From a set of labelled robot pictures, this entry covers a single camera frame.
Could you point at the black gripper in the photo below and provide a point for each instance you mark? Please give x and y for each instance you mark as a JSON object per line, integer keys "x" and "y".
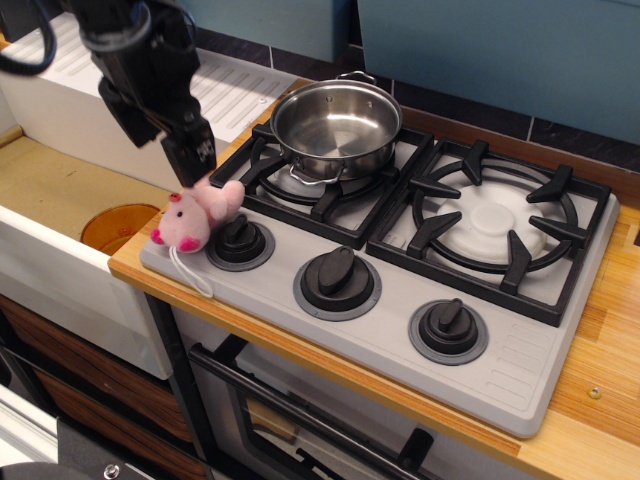
{"x": 146, "y": 88}

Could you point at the pink stuffed pig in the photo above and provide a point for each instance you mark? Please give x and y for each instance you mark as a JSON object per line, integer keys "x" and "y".
{"x": 189, "y": 221}

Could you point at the stainless steel pan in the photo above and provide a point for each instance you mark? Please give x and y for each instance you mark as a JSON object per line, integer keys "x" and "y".
{"x": 337, "y": 130}

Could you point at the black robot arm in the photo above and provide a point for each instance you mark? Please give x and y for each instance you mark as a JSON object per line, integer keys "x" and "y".
{"x": 104, "y": 25}

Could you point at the black left stove knob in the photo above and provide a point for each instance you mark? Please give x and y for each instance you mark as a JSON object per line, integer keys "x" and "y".
{"x": 241, "y": 245}

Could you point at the black stove knob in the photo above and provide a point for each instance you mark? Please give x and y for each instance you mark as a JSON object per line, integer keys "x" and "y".
{"x": 448, "y": 332}
{"x": 337, "y": 286}
{"x": 241, "y": 245}

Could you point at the black middle stove knob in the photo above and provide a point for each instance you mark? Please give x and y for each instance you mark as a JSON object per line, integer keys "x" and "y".
{"x": 337, "y": 286}

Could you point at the grey toy stove top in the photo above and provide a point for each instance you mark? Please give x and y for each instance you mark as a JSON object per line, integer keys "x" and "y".
{"x": 509, "y": 385}

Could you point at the black right stove knob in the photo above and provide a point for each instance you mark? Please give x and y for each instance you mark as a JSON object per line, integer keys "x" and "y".
{"x": 448, "y": 332}

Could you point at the orange plastic plate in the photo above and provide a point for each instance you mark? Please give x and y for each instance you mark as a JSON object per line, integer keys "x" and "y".
{"x": 109, "y": 230}

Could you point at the white toy sink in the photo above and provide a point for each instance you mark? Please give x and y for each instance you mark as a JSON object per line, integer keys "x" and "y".
{"x": 64, "y": 160}

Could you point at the black left burner grate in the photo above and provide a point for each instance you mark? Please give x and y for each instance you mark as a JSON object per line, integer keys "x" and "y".
{"x": 321, "y": 200}

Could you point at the black burner grate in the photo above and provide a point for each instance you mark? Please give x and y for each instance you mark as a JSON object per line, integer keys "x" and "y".
{"x": 516, "y": 235}
{"x": 321, "y": 200}

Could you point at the wooden drawer front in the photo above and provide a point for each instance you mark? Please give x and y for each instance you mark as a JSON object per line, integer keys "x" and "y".
{"x": 131, "y": 411}

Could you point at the white oven door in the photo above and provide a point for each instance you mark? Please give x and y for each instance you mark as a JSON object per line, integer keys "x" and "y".
{"x": 293, "y": 424}

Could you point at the black right burner grate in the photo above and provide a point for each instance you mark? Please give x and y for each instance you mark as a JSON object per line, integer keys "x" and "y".
{"x": 516, "y": 235}

